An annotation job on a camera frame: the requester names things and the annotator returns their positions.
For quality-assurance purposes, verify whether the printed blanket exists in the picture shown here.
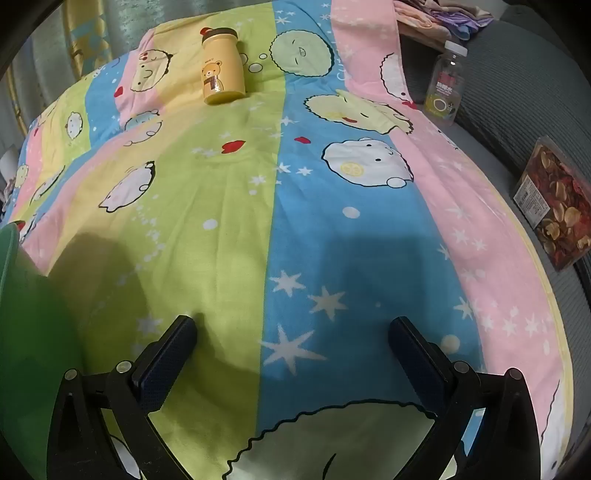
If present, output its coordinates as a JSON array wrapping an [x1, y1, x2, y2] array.
[[9, 0, 573, 480]]

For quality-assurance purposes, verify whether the grey sofa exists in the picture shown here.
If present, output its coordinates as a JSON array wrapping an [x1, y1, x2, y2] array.
[[399, 0, 591, 462]]

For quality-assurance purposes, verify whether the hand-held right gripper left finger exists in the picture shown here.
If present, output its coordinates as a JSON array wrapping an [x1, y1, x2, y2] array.
[[46, 315, 199, 480]]

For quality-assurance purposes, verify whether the dried snack box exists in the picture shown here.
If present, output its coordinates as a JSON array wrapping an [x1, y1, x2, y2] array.
[[512, 136, 591, 271]]

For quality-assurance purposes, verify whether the green bowl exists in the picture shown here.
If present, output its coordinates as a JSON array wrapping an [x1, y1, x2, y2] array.
[[0, 220, 86, 444]]

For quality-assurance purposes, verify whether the clear plastic bottle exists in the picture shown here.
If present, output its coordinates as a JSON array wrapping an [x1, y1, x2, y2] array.
[[423, 40, 468, 127]]

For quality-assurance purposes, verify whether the pile of folded clothes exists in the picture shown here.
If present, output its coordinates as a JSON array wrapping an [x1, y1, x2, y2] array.
[[392, 0, 497, 51]]

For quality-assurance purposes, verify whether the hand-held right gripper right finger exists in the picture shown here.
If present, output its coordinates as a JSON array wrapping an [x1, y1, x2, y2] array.
[[389, 316, 542, 480]]

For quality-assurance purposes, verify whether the yellow bear bottle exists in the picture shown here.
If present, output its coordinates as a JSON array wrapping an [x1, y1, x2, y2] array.
[[200, 27, 247, 106]]

